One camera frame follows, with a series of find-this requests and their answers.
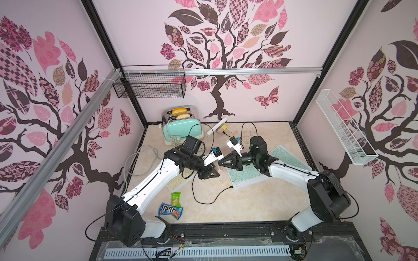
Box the yellow bread slice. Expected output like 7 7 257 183
172 108 188 116

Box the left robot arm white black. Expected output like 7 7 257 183
104 136 224 247

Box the mint green toaster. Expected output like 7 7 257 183
159 105 204 146

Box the yellow wireless keyboard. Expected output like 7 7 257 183
166 170 193 192

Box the white power strip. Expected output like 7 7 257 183
206 117 228 137

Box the white vented cable duct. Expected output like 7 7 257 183
103 245 291 261

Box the white wire shelf basket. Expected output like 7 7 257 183
316 89 378 165

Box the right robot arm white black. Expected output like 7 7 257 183
218 136 351 242

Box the grey power strip cord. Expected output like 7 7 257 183
122 130 210 193

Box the green snack packet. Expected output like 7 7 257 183
172 192 181 207

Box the black wire basket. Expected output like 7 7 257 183
113 64 187 99

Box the black charging cable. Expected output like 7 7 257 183
190 130 242 206

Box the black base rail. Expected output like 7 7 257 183
97 221 357 244

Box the blue m&m's candy bag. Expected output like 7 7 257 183
158 203 184 220

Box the green wireless keyboard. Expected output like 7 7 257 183
227 165 270 189

